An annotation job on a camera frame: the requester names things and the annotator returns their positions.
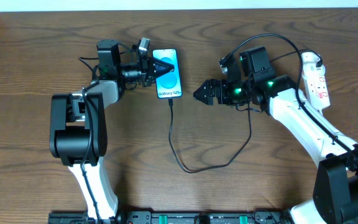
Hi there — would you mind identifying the blue Galaxy smartphone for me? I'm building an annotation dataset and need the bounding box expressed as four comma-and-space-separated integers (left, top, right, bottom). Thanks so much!
152, 49, 183, 99

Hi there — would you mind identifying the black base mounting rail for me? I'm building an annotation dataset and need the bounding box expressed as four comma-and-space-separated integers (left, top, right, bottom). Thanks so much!
47, 210, 358, 224

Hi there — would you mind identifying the black USB charging cable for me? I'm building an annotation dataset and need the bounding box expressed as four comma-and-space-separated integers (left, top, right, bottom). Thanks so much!
167, 48, 324, 174

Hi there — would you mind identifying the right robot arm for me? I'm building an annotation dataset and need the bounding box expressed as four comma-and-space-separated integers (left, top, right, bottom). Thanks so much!
193, 47, 358, 223

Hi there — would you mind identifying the white USB charger plug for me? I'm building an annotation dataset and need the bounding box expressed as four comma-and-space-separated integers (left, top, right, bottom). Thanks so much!
301, 51, 323, 73

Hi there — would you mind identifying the white power strip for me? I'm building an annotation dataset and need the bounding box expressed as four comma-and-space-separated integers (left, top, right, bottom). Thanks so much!
302, 68, 330, 111

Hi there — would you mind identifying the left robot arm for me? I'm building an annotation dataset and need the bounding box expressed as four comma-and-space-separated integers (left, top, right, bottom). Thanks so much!
48, 37, 178, 223

